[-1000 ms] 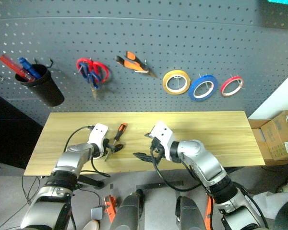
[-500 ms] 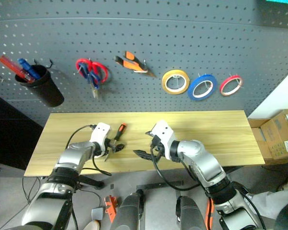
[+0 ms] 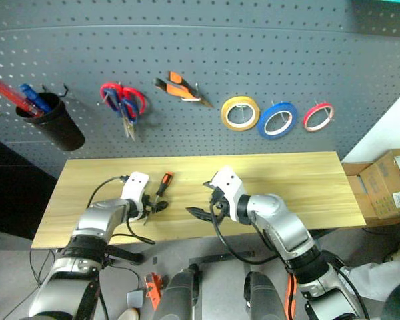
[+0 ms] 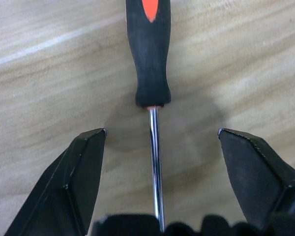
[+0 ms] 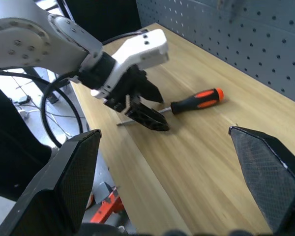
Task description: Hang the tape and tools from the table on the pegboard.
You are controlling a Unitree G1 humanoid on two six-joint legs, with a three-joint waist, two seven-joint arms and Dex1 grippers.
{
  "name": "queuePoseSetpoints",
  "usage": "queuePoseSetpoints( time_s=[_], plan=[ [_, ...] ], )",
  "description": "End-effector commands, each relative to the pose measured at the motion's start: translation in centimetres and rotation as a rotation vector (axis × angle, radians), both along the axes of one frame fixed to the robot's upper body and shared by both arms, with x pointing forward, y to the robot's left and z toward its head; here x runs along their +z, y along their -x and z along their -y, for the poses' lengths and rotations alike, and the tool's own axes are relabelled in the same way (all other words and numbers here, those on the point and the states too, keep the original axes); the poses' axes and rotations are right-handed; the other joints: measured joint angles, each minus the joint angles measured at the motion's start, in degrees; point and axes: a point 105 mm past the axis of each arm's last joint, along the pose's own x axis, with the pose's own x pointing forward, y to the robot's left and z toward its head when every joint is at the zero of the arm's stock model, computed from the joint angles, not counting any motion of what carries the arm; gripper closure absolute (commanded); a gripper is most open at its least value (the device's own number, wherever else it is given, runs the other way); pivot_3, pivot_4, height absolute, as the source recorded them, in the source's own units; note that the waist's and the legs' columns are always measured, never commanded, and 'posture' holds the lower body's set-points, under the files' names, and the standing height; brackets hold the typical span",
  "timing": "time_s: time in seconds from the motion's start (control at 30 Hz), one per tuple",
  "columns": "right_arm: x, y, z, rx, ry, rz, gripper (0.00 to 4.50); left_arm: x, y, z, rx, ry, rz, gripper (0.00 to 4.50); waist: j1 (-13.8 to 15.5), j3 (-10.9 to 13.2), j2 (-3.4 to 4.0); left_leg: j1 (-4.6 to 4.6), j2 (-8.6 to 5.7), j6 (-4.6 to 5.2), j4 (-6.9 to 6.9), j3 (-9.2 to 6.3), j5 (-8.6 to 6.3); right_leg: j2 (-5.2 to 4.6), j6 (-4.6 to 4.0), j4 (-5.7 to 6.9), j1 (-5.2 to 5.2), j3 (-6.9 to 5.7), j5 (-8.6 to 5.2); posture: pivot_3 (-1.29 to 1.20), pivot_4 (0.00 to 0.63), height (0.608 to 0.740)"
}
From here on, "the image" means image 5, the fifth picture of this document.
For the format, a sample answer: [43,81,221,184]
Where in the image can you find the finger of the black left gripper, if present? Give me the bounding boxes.
[140,77,165,104]
[127,102,171,132]

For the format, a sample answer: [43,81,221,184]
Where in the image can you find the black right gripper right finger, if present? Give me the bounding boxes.
[228,125,295,234]

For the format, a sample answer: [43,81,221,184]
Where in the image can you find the grey perforated pegboard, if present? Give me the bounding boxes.
[135,0,295,108]

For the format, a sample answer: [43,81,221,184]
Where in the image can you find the black robot torso cover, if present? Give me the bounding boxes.
[0,81,53,203]

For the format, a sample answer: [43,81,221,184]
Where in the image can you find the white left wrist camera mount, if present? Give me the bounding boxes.
[89,29,170,99]

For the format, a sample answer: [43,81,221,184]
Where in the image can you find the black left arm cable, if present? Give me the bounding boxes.
[0,70,84,148]

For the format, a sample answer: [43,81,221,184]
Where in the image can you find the dark cabinet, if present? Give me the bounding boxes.
[35,0,142,44]

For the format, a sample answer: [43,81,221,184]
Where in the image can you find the orange metal floor bracket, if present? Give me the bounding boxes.
[89,181,125,224]

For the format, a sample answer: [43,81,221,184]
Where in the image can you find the black orange handled screwdriver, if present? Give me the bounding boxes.
[117,88,224,126]

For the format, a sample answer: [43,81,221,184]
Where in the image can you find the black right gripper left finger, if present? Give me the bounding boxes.
[0,129,103,236]

